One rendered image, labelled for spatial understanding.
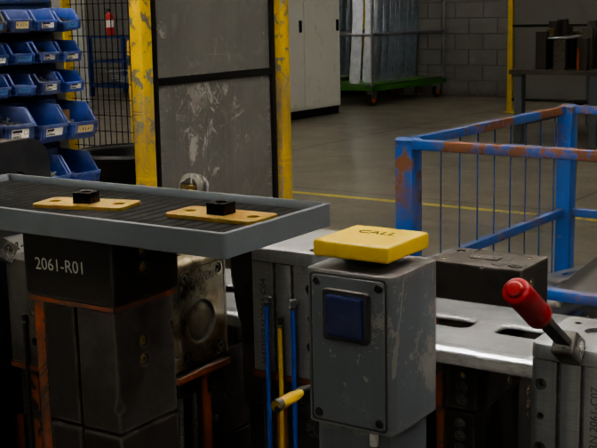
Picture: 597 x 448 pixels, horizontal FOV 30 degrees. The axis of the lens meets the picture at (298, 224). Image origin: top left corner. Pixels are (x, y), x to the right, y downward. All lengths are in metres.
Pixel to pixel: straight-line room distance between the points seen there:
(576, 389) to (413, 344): 0.16
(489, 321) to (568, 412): 0.28
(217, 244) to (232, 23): 3.96
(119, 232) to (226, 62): 3.88
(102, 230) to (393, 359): 0.24
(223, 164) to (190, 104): 0.35
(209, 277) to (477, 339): 0.27
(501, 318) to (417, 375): 0.38
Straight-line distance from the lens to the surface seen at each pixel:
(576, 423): 0.89
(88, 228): 0.85
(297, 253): 0.97
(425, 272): 0.78
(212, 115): 4.64
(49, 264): 0.93
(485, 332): 1.12
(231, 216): 0.84
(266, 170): 4.94
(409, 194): 3.20
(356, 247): 0.75
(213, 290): 1.12
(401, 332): 0.76
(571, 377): 0.88
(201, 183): 1.47
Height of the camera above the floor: 1.32
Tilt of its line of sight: 11 degrees down
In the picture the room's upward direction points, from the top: 1 degrees counter-clockwise
